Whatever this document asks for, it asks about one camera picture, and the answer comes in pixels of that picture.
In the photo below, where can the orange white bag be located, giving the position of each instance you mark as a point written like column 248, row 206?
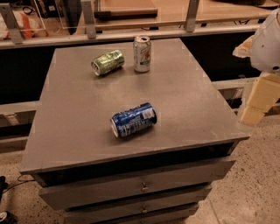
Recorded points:
column 28, row 26

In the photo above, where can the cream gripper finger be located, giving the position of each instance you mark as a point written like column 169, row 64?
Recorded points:
column 263, row 96
column 243, row 49

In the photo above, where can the middle grey drawer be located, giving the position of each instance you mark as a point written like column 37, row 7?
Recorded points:
column 138, row 205

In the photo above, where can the dark object on floor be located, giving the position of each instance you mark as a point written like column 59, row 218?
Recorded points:
column 7, row 218

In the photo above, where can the grey drawer cabinet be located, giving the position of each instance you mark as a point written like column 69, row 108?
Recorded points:
column 128, row 147

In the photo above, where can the grey metal railing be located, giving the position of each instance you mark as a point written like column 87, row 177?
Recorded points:
column 174, row 18

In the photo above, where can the grey drawer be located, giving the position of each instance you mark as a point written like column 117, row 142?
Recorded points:
column 166, row 214
column 115, row 187
column 138, row 205

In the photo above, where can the white upright soda can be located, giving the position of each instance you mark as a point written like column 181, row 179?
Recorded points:
column 142, row 54

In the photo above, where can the clear acrylic panel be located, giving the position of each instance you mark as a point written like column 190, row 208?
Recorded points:
column 70, row 13

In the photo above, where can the blue pepsi can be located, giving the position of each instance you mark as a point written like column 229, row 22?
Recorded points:
column 133, row 120

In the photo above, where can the top grey drawer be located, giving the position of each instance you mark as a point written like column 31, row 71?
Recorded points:
column 115, row 187

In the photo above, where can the bottom grey drawer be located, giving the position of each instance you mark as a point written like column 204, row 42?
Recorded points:
column 166, row 214

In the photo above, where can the green crushed soda can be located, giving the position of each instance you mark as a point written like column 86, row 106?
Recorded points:
column 107, row 62

